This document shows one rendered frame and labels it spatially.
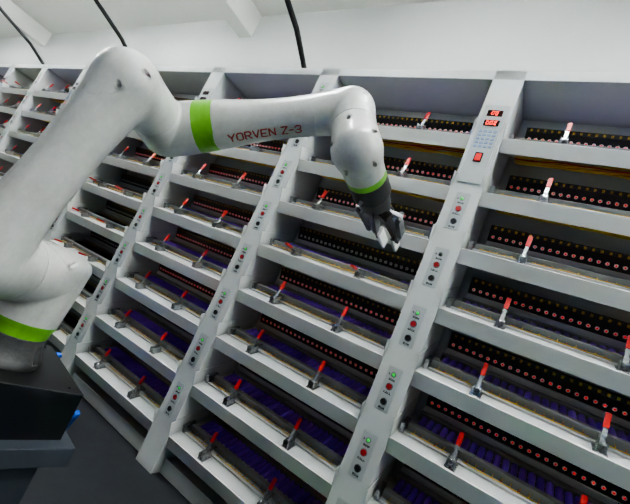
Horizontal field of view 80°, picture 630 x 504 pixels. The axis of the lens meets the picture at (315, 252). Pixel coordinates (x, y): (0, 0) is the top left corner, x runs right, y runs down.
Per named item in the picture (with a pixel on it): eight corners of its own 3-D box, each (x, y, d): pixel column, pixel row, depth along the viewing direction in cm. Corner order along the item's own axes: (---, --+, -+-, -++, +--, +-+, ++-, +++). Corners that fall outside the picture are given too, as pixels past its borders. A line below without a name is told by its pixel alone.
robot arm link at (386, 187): (338, 192, 85) (374, 200, 81) (361, 154, 89) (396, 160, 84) (345, 208, 90) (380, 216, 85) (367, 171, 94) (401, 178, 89)
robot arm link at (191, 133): (124, 140, 80) (128, 91, 83) (154, 168, 93) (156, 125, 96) (207, 132, 79) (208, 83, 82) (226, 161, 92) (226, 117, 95)
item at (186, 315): (196, 337, 143) (203, 303, 141) (113, 286, 175) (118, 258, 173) (235, 329, 160) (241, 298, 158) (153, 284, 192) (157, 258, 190)
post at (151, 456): (150, 473, 130) (341, 68, 156) (135, 458, 135) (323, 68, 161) (191, 465, 147) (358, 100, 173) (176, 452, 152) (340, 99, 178)
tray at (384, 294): (403, 310, 112) (411, 280, 111) (256, 255, 144) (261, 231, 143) (423, 304, 129) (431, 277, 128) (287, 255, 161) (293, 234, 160)
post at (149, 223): (59, 382, 167) (226, 66, 193) (50, 373, 172) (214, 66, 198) (100, 384, 184) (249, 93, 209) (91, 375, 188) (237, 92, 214)
